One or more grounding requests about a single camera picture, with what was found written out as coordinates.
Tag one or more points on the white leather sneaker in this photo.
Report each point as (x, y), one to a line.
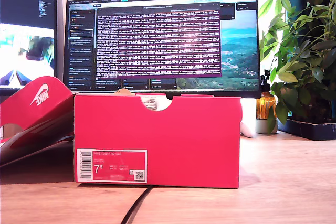
(151, 103)

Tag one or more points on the red Nike shoebox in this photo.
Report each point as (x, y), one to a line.
(162, 142)

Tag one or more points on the red Nike shoebox lid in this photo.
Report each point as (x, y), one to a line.
(36, 108)

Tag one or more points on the tan packing paper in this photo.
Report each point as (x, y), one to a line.
(123, 92)

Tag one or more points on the wide black computer monitor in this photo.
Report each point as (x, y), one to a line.
(157, 45)

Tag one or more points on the amber pump bottle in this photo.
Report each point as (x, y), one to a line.
(262, 103)

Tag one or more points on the small pale plant pot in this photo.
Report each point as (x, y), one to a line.
(261, 126)

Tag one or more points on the green leafy houseplant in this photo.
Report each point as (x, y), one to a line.
(302, 64)

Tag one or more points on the dark planter tray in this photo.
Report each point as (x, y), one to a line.
(309, 130)

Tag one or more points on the black monitor with code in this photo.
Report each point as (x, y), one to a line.
(26, 11)

